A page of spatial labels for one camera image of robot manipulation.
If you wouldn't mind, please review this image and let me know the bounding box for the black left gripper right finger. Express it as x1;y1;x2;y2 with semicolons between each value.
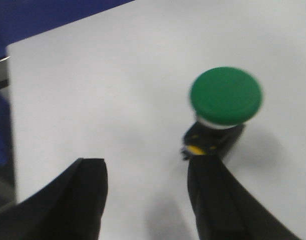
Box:
187;155;298;240

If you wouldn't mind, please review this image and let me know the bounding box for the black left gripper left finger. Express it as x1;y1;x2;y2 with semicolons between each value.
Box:
0;158;108;240

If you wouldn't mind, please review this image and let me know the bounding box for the green mushroom push button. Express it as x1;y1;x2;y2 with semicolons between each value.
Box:
181;66;263;161

